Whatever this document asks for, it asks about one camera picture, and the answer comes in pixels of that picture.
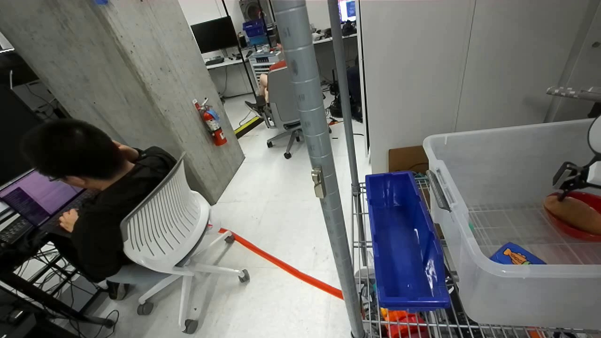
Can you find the grey office chair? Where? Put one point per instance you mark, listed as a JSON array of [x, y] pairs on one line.
[[288, 101]]

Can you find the small cardboard box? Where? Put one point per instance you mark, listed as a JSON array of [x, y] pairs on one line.
[[407, 159]]

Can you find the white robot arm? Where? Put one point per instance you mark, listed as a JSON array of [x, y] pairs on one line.
[[596, 135]]

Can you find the black background monitor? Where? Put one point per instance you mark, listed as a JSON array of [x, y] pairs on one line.
[[215, 35]]

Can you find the blue card with orange print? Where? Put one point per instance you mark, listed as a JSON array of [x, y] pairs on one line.
[[517, 255]]

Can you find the galvanised metal pole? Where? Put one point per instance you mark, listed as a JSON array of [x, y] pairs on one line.
[[313, 125]]

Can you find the orange floor tape strip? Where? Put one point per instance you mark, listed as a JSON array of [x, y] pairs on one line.
[[283, 264]]

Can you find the clear box with orange contents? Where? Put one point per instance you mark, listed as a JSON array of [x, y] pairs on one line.
[[401, 324]]

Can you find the thin metal pole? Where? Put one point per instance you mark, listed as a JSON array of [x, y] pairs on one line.
[[345, 95]]

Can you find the clear plastic tub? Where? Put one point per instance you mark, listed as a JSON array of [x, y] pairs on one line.
[[501, 288]]

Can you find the red fire extinguisher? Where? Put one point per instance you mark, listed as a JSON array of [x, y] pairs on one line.
[[211, 123]]

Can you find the white office chair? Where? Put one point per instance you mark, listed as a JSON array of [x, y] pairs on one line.
[[166, 232]]

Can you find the person in black shirt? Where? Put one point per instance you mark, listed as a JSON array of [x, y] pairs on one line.
[[100, 195]]

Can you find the brown bread loaf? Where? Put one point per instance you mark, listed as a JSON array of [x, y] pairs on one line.
[[574, 211]]

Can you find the red bowl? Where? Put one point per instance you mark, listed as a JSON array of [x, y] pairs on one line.
[[585, 234]]

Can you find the black desk frame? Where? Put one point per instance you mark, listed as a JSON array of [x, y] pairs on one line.
[[44, 294]]

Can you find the purple laptop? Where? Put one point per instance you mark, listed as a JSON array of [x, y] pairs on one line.
[[35, 198]]

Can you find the white background desk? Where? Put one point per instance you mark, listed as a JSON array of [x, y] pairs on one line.
[[228, 63]]

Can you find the black keyboard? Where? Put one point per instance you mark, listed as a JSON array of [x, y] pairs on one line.
[[12, 228]]

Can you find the grey concrete column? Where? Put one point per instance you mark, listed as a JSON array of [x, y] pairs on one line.
[[125, 82]]

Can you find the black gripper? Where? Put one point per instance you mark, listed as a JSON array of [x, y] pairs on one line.
[[594, 174]]

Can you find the blue plastic bin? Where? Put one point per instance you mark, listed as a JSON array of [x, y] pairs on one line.
[[401, 251]]

